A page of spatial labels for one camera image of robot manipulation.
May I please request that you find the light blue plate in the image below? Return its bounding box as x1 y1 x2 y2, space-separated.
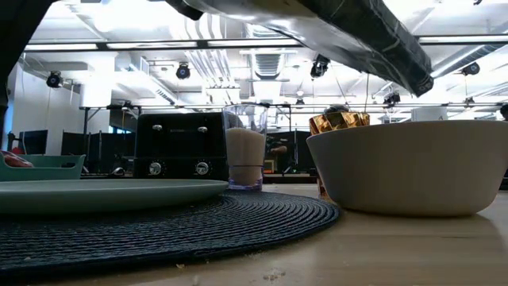
0 178 230 216

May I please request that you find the dark round woven placemat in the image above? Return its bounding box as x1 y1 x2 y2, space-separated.
0 189 341 275

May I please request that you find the black background monitor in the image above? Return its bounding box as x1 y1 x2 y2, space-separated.
18 129 49 156

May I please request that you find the ceiling air duct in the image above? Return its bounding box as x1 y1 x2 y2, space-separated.
245 49 293 80

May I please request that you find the black aluminium frame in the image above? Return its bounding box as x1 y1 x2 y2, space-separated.
0 0 55 140

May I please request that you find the green tray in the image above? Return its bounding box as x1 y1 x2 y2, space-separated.
0 153 87 183

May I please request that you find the grey bowl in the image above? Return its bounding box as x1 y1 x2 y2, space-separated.
306 119 508 218

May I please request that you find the clear glass of milk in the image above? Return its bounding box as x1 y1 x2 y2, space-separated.
221 103 269 191

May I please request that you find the amber drinking glass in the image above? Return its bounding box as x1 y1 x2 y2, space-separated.
308 112 371 202

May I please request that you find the blue frosted flakes cereal box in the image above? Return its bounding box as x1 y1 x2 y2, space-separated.
166 0 434 98

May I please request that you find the black four-slot toaster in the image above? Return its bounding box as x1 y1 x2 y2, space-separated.
133 112 229 180

